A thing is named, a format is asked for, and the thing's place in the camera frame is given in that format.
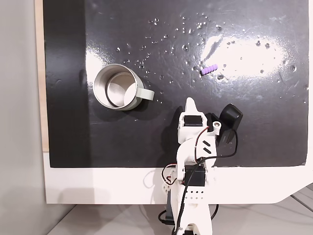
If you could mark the purple ribbed pen grip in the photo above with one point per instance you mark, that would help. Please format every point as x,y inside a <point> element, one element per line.
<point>209,69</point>

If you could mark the tan wooden board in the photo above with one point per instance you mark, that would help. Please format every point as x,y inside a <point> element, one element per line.
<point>40,73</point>

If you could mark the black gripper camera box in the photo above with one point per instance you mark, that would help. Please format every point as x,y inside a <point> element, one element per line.
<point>231,115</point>

